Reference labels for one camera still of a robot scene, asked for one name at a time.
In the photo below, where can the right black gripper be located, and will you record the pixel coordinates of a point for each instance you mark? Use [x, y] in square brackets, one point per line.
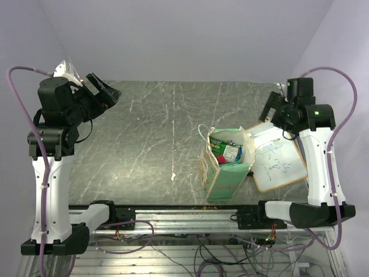
[276, 101]

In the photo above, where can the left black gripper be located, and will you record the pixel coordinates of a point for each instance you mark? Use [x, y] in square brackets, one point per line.
[106, 98]

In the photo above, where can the green printed paper bag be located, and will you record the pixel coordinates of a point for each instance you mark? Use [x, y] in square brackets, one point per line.
[226, 159]

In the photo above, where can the blue snack packet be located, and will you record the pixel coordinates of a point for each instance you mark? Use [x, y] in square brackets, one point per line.
[239, 154]

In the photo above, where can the green snack packet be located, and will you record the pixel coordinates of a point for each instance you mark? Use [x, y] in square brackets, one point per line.
[219, 147]

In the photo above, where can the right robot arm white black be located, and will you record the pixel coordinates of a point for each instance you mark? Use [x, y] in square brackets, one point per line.
[314, 124]

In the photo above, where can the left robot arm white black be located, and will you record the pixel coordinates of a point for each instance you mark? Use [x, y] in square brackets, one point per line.
[65, 105]

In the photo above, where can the red snack packet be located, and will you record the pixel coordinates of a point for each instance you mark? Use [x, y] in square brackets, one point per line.
[221, 159]

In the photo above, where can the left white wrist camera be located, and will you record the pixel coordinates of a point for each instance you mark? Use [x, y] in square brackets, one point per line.
[67, 70]

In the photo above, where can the white whiteboard wooden frame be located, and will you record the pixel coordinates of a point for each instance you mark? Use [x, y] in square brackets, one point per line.
[278, 161]

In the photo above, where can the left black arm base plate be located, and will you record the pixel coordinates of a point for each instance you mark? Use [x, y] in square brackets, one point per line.
[126, 215]

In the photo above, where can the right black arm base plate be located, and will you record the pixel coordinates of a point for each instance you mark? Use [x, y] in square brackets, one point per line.
[252, 217]

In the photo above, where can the aluminium extrusion rail frame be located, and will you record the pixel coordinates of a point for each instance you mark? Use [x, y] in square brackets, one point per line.
[191, 240]

